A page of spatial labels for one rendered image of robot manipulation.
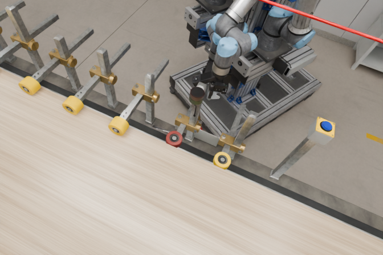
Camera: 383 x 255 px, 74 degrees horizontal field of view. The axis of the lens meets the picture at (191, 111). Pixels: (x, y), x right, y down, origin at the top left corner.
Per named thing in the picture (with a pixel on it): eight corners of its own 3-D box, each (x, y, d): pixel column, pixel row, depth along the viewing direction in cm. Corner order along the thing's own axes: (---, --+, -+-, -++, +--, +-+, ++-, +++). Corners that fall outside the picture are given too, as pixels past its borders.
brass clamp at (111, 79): (97, 70, 139) (95, 64, 135) (118, 79, 137) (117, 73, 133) (89, 78, 135) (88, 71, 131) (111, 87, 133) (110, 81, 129)
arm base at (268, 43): (267, 31, 158) (273, 17, 150) (284, 46, 152) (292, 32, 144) (249, 39, 152) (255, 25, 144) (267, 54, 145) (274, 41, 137)
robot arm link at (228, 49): (244, 44, 98) (228, 51, 94) (236, 64, 107) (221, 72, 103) (231, 32, 101) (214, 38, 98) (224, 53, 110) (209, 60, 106)
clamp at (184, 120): (178, 117, 140) (179, 112, 136) (200, 127, 138) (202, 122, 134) (174, 125, 137) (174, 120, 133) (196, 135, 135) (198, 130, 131)
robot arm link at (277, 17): (273, 20, 149) (282, -2, 138) (290, 33, 143) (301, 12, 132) (259, 25, 144) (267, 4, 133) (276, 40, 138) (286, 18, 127)
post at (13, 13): (44, 72, 162) (9, 3, 123) (48, 74, 162) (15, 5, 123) (40, 75, 160) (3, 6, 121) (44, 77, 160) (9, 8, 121)
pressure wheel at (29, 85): (27, 73, 123) (42, 84, 125) (25, 79, 129) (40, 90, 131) (17, 81, 119) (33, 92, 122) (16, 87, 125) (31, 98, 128)
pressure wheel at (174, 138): (169, 139, 134) (170, 127, 125) (183, 145, 133) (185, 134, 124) (162, 151, 130) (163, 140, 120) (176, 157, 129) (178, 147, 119)
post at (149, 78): (149, 124, 158) (147, 70, 119) (154, 127, 157) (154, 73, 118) (146, 128, 156) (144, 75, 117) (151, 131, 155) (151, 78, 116)
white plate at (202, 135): (175, 127, 150) (176, 118, 142) (216, 145, 146) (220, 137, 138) (174, 128, 149) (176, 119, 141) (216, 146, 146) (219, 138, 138)
